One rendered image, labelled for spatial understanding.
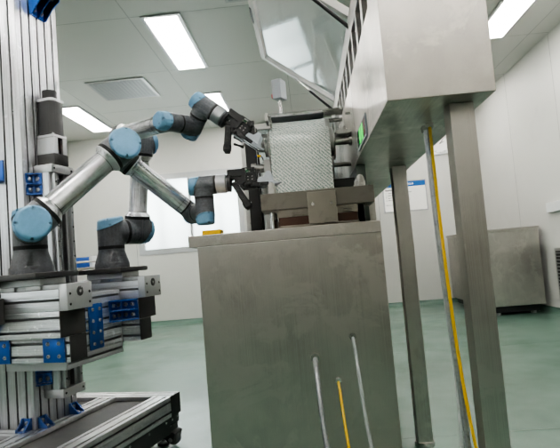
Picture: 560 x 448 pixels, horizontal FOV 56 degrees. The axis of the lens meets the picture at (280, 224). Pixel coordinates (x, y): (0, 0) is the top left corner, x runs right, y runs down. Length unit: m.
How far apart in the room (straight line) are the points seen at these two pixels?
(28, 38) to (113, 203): 5.78
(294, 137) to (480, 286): 1.05
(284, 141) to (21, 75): 1.09
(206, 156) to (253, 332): 6.21
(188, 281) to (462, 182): 6.69
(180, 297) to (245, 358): 6.05
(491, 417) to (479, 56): 0.84
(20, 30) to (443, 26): 1.73
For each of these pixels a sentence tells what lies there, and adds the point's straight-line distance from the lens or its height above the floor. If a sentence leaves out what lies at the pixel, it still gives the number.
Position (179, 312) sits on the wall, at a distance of 7.89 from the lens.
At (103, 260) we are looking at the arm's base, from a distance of 2.44.
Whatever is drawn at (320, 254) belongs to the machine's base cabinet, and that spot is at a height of 0.80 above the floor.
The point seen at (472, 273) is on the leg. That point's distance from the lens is 1.35.
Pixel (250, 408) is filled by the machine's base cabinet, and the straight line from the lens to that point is 1.88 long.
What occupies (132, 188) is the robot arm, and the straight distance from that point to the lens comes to 2.54.
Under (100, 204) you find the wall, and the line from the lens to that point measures 8.25.
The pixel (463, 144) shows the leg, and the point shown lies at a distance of 1.38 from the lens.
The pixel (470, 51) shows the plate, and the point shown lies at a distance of 1.37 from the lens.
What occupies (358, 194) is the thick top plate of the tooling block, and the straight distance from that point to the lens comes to 1.89.
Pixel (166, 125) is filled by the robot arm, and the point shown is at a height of 1.35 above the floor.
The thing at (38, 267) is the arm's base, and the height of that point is 0.84.
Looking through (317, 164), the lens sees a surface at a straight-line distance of 2.09.
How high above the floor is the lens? 0.79
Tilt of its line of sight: 4 degrees up
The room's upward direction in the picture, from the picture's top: 5 degrees counter-clockwise
